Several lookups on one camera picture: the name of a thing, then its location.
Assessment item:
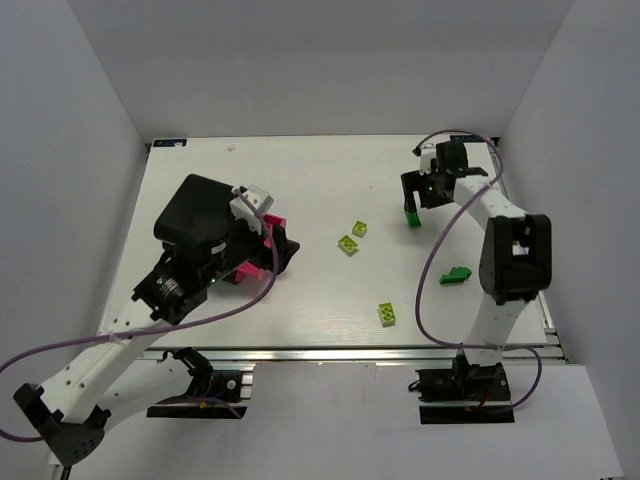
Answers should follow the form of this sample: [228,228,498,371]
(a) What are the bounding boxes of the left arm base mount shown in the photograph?
[146,348,252,420]

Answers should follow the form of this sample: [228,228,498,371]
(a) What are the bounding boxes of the right blue corner label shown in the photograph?
[449,133,495,143]

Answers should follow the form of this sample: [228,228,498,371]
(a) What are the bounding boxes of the green lego plate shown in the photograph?
[405,211,421,229]

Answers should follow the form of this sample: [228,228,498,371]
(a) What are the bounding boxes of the lime rectangular lego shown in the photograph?
[337,235,359,256]

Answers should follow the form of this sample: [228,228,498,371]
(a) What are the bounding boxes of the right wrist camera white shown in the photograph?
[412,144,437,175]

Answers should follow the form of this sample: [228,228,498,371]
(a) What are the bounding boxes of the lime square lego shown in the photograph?
[352,221,368,237]

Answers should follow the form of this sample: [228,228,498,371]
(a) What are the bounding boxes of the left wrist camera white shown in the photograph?
[229,185,274,235]

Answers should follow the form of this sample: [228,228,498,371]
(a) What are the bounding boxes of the blue corner label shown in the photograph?
[152,138,187,148]
[449,133,495,143]

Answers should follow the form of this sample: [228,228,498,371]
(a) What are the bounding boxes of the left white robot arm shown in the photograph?
[14,219,300,467]

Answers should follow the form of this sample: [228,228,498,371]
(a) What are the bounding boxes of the black drawer cabinet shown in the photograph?
[153,174,256,253]

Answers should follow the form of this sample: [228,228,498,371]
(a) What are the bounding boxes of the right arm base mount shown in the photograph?
[407,364,515,425]

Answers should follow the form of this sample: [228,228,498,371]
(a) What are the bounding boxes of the aluminium table front rail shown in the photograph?
[140,346,566,362]

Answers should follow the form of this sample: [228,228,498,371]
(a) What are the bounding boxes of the pink drawer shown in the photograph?
[223,214,287,285]

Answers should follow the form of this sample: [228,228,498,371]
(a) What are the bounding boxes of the green stepped lego piece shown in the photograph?
[439,266,472,286]

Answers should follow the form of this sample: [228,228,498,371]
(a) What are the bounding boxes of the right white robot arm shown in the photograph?
[401,140,552,376]

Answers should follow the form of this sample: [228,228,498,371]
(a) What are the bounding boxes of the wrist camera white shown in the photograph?
[412,144,437,175]
[229,185,274,235]

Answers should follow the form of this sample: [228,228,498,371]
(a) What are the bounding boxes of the left blue corner label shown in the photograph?
[152,138,187,148]

